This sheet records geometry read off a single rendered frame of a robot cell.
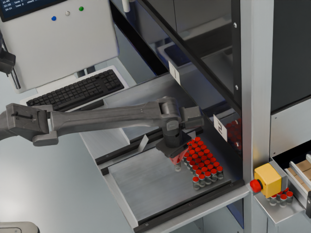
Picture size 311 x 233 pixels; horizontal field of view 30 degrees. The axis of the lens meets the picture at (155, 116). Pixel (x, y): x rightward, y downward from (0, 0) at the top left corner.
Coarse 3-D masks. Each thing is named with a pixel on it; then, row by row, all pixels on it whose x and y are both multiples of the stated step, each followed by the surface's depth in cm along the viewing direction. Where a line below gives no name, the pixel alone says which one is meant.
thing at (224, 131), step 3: (213, 114) 194; (216, 117) 193; (216, 120) 194; (216, 123) 195; (216, 126) 196; (219, 126) 193; (222, 126) 191; (219, 129) 194; (222, 129) 192; (225, 129) 189; (219, 132) 195; (222, 132) 193; (225, 132) 190; (222, 135) 194; (225, 135) 191; (225, 138) 192
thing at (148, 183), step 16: (128, 160) 202; (144, 160) 205; (160, 160) 205; (112, 176) 197; (128, 176) 201; (144, 176) 200; (160, 176) 199; (176, 176) 199; (192, 176) 198; (224, 176) 196; (128, 192) 196; (144, 192) 195; (160, 192) 194; (176, 192) 194; (192, 192) 193; (208, 192) 190; (144, 208) 190; (160, 208) 190
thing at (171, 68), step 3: (171, 66) 217; (171, 69) 218; (174, 69) 214; (171, 72) 219; (177, 72) 213; (174, 75) 217; (177, 75) 214; (174, 78) 219; (177, 78) 215; (177, 81) 217
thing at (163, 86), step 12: (144, 84) 231; (156, 84) 234; (168, 84) 233; (120, 96) 229; (132, 96) 231; (144, 96) 230; (156, 96) 229; (180, 96) 227; (132, 132) 216; (144, 132) 215; (156, 132) 213
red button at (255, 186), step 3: (252, 180) 177; (255, 180) 177; (252, 183) 176; (255, 183) 176; (258, 183) 176; (252, 186) 176; (255, 186) 175; (258, 186) 176; (252, 189) 177; (255, 189) 176; (258, 189) 176; (255, 192) 177
